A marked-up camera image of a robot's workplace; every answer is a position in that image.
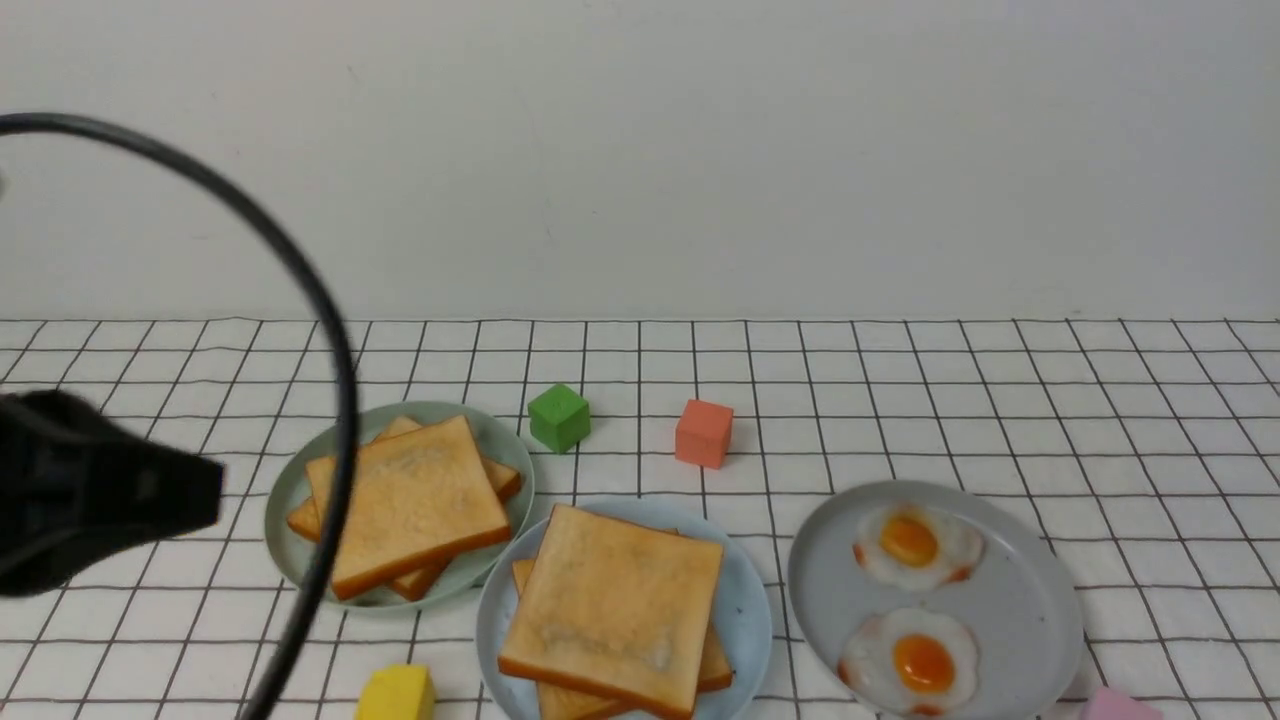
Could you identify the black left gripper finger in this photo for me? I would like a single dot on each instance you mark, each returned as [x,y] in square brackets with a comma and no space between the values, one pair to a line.
[76,488]

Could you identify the toast slice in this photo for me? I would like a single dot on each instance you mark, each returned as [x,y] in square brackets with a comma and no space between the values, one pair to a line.
[506,482]
[615,605]
[715,665]
[419,498]

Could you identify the yellow cube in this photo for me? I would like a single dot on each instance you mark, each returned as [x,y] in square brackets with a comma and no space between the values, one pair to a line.
[398,692]

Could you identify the light blue plate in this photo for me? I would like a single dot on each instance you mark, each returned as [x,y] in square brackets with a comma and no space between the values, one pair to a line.
[741,612]

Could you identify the green cube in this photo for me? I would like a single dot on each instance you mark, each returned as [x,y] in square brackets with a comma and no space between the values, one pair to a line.
[559,418]

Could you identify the salmon red cube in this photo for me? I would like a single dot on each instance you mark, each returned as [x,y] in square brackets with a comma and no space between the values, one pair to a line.
[703,434]

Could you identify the far fried egg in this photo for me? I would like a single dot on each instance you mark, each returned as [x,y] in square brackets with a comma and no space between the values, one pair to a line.
[915,548]

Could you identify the fried egg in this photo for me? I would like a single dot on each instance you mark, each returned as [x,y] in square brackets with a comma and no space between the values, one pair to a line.
[915,548]
[911,661]

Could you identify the near fried egg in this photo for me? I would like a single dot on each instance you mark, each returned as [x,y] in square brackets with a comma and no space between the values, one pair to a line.
[911,661]

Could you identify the grey plate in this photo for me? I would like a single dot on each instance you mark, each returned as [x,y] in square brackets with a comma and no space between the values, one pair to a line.
[1019,602]

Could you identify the pink cube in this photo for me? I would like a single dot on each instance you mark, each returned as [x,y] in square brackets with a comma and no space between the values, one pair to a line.
[1108,704]

